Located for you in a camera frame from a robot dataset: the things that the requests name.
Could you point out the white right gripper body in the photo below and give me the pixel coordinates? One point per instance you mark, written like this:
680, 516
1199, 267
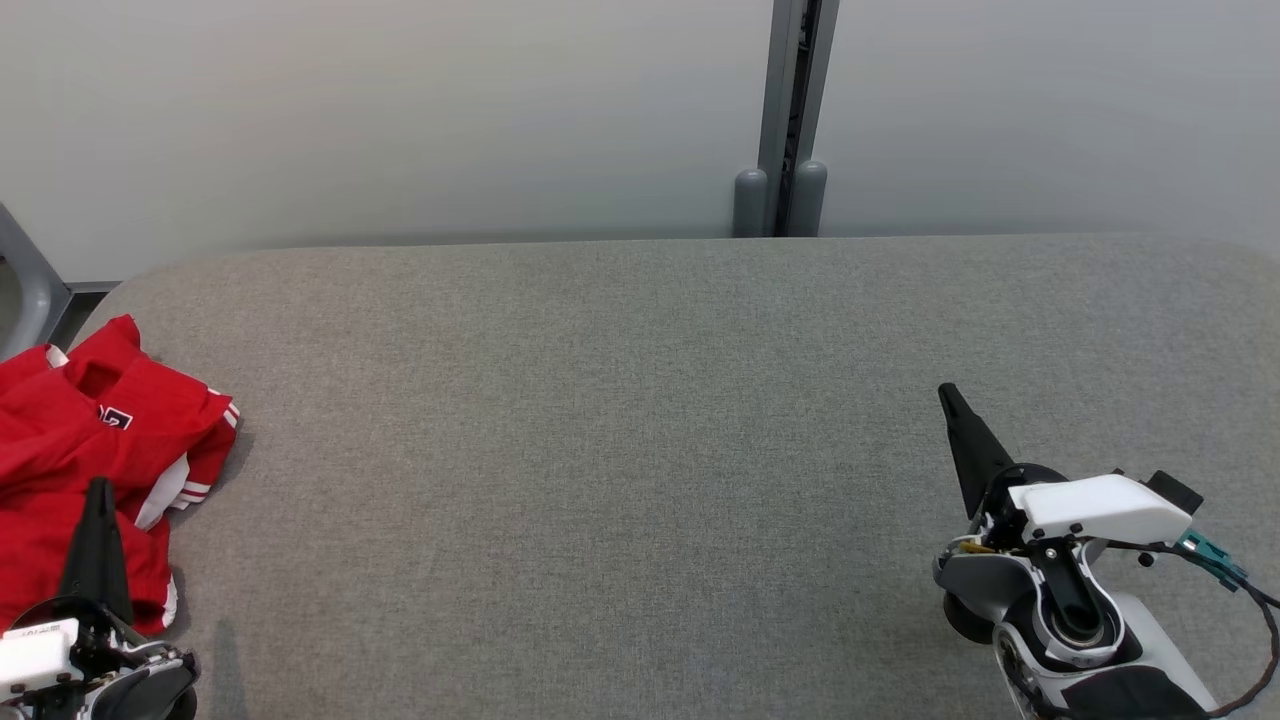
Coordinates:
1100, 510

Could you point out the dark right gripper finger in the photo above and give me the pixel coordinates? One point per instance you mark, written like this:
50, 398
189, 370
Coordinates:
975, 450

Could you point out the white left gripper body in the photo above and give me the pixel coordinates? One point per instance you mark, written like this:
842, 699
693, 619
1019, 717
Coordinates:
35, 655

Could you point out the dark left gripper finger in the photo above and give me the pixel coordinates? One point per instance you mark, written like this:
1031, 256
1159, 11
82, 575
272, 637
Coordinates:
97, 560

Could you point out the red shorts with white hem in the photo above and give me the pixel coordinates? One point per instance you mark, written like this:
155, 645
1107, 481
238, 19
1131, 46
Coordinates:
30, 550

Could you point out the red basketball jersey number 23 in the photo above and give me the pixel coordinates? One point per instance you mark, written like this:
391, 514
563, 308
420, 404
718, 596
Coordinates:
110, 380

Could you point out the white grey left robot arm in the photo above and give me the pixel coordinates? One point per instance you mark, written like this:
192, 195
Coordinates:
150, 690

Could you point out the grey cylinder bumper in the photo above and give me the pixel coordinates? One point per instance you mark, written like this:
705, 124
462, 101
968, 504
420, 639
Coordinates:
808, 198
750, 205

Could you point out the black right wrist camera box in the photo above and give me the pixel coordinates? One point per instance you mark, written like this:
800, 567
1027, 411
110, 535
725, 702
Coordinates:
1172, 492

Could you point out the grey metal frame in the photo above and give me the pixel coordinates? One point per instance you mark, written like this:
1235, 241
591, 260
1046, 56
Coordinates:
30, 290

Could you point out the grey metal wall post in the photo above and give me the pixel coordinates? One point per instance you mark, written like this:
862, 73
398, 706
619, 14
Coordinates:
795, 90

